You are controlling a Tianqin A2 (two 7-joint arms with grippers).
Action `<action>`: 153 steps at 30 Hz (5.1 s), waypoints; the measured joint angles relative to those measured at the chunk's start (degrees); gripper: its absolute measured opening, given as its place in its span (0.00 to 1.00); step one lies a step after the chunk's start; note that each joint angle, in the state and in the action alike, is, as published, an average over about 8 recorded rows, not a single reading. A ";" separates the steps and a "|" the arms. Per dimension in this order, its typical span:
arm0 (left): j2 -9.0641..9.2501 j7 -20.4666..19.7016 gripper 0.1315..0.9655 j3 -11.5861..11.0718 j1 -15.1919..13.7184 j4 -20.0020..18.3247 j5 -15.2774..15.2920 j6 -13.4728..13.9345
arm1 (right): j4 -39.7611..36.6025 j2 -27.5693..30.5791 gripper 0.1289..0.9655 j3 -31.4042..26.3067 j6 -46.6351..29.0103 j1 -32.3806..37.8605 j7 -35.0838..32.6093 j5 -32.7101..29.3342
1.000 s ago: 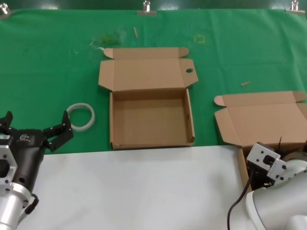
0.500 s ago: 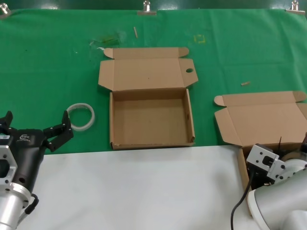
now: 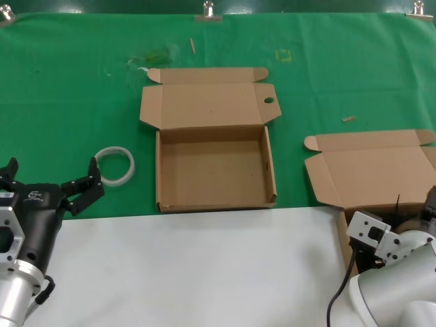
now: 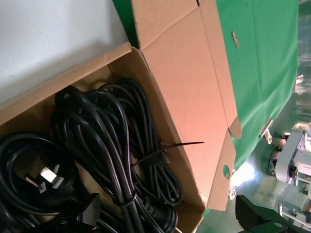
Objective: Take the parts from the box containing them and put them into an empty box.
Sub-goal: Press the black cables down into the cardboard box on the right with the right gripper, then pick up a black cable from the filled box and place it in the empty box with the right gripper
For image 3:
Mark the right wrist silver camera mount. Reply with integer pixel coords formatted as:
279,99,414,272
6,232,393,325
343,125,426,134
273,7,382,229
345,210,401,263

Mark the wrist silver camera mount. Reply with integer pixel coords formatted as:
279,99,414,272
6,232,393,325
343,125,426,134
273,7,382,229
0,196,27,272
345,210,401,263

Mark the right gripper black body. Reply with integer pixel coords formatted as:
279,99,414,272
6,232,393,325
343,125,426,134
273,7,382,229
421,185,436,236

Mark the translucent white tape roll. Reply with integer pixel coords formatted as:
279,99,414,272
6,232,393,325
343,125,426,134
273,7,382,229
94,145,137,187

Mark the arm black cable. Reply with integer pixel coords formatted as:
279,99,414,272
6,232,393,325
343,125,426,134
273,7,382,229
33,275,56,306
326,248,358,327

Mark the open brown cardboard box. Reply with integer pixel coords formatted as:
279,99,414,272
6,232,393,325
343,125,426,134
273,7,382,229
304,129,436,277

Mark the left wrist silver camera mount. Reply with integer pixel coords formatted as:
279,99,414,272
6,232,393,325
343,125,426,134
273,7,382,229
0,196,27,272

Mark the cardboard box with round hole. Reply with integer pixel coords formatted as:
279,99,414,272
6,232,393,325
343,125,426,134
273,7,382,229
138,67,282,214

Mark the green table cloth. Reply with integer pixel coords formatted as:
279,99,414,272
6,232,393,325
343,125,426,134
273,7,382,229
0,12,436,221

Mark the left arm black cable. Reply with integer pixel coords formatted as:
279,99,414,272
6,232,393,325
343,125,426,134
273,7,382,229
33,275,56,306

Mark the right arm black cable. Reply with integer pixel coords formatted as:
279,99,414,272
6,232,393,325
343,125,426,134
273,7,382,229
326,248,358,327

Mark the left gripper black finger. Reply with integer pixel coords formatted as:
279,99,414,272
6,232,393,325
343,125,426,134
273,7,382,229
0,157,27,191
61,156,106,218

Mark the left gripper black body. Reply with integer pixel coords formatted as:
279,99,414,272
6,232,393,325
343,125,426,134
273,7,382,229
0,182,66,273

